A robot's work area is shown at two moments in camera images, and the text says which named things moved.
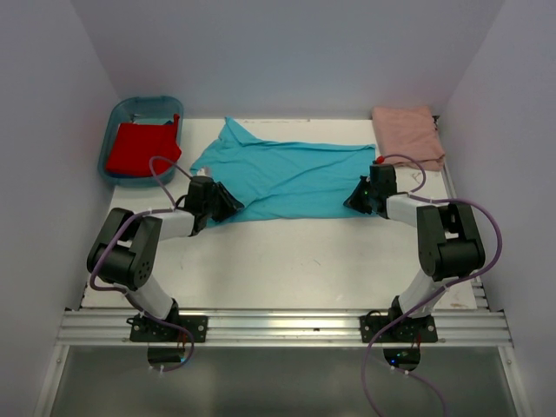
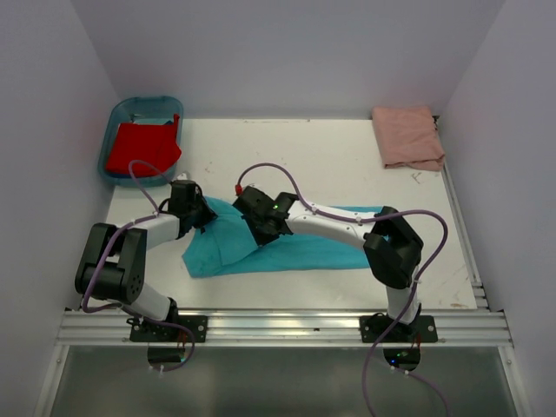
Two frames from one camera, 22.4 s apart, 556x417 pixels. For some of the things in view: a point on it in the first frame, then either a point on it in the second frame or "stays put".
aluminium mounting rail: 283,327 stays put
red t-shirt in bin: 134,145 stays put
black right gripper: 354,202 to 261,239
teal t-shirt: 285,181 to 226,247
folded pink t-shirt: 412,131 stays put
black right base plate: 422,329 stays put
